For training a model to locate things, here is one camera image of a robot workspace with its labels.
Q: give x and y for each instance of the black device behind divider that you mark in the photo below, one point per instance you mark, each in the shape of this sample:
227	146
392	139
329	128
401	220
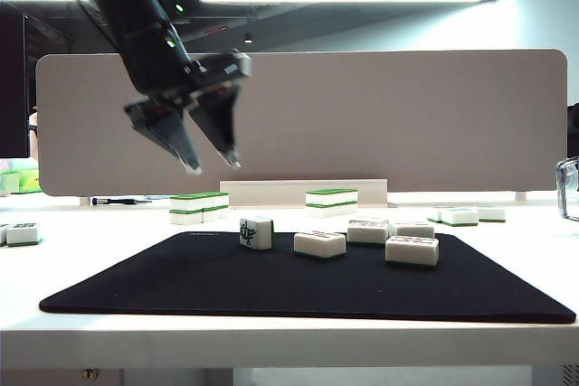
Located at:
573	130

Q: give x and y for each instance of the white bamboo mahjong tile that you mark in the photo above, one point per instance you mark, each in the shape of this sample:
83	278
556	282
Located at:
435	215
366	233
319	246
459	218
22	236
411	254

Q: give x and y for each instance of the bird mahjong tile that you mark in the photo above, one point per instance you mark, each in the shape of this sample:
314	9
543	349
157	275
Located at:
260	234

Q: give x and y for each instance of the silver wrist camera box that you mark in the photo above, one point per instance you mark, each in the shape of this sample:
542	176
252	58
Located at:
226	67

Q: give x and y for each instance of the beige desk divider panel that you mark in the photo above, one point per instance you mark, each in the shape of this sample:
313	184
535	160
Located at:
362	124

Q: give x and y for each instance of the black blue screwdriver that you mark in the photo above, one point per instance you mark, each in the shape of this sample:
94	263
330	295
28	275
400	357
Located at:
113	201

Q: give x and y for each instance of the metal table bolt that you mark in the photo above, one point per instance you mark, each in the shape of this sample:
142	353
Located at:
90	374

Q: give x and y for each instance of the clear faceted plastic mug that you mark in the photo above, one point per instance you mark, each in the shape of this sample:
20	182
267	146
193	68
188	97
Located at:
570	191

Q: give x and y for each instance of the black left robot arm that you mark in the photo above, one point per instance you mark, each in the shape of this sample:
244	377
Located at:
135	20

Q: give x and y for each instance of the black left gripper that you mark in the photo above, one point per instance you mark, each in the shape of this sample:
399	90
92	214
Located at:
181	99

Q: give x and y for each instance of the white divider foot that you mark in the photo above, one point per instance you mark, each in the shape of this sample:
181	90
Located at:
521	196
84	200

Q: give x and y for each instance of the green white box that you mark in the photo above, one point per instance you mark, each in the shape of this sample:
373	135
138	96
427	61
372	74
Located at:
29	181
9	182

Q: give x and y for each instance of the black monitor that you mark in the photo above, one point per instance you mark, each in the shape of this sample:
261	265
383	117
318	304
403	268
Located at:
11	87

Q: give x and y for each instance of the three-bamboo mahjong tile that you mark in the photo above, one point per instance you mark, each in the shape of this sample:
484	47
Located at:
411	228

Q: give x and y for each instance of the person behind divider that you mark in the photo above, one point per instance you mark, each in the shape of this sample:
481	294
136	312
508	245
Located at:
32	124

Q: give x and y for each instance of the grey perforated panel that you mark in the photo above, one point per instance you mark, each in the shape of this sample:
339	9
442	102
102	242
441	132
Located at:
570	374

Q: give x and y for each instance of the black mouse mat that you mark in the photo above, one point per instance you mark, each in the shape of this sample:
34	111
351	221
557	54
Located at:
271	286

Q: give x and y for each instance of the bamboo mahjong tile red mark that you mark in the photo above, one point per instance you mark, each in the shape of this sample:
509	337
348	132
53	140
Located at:
492	214

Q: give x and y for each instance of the round ceiling spotlight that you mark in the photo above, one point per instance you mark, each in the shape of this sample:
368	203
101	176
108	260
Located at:
248	38

